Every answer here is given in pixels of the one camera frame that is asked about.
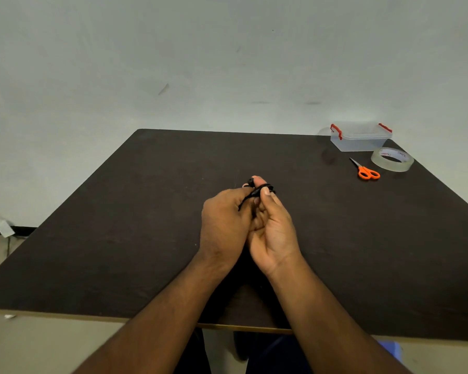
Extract person's right hand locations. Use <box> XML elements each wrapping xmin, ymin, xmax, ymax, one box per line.
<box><xmin>241</xmin><ymin>175</ymin><xmax>304</xmax><ymax>279</ymax></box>

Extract person's left hand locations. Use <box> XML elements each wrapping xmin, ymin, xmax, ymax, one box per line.
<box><xmin>197</xmin><ymin>186</ymin><xmax>259</xmax><ymax>271</ymax></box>

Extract black wired earphones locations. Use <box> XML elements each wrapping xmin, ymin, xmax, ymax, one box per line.
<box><xmin>237</xmin><ymin>176</ymin><xmax>277</xmax><ymax>213</ymax></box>

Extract orange handled scissors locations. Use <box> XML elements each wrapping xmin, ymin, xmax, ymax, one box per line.
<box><xmin>349</xmin><ymin>157</ymin><xmax>381</xmax><ymax>182</ymax></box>

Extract clear plastic box red latches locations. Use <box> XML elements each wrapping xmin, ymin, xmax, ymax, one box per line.
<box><xmin>330</xmin><ymin>122</ymin><xmax>394</xmax><ymax>153</ymax></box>

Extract clear tape roll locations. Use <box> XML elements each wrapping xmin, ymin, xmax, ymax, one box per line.
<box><xmin>370</xmin><ymin>146</ymin><xmax>415</xmax><ymax>173</ymax></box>

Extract person's right forearm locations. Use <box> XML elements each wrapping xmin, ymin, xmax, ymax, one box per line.
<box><xmin>267</xmin><ymin>252</ymin><xmax>414</xmax><ymax>374</ymax></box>

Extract person's left forearm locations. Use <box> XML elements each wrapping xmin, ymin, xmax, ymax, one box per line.
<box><xmin>72</xmin><ymin>251</ymin><xmax>239</xmax><ymax>374</ymax></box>

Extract dark blue trousers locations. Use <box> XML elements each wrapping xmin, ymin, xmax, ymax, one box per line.
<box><xmin>174</xmin><ymin>328</ymin><xmax>315</xmax><ymax>374</ymax></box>

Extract blue plastic bin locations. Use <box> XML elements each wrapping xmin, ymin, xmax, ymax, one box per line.
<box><xmin>375</xmin><ymin>340</ymin><xmax>403</xmax><ymax>364</ymax></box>

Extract black skirting board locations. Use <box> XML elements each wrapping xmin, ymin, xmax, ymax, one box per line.
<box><xmin>0</xmin><ymin>224</ymin><xmax>38</xmax><ymax>236</ymax></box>

